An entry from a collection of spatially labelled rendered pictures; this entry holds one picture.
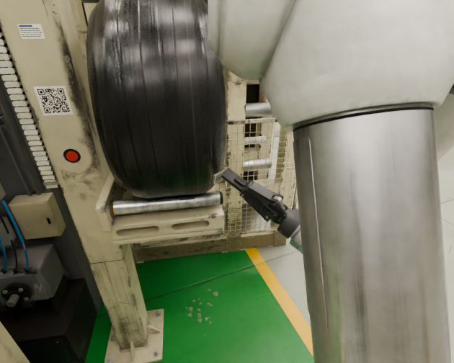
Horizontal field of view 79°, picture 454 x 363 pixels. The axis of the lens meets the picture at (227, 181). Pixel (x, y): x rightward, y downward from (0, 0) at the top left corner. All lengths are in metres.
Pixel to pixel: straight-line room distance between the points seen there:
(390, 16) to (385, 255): 0.14
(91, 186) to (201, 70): 0.53
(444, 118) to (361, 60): 0.21
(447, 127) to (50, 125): 0.86
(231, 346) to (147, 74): 1.33
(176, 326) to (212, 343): 0.22
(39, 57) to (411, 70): 0.79
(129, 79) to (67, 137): 0.34
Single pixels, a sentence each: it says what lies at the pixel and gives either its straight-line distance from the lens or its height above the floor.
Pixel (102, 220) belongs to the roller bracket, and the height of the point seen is 0.90.
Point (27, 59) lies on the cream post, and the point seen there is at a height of 1.32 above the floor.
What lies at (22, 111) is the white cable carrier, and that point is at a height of 1.19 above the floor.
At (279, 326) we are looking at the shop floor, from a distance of 1.67.
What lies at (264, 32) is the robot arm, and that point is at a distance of 0.20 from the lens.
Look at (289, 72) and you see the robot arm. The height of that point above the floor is 1.38.
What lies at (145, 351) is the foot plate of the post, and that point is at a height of 0.01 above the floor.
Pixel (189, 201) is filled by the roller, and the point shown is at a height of 0.91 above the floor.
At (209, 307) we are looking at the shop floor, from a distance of 1.71.
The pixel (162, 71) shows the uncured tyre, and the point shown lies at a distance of 0.62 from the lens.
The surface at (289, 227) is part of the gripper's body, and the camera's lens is 0.68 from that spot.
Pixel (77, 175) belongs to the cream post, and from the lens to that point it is 0.95.
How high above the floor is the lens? 1.41
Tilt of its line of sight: 31 degrees down
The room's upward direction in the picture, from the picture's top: straight up
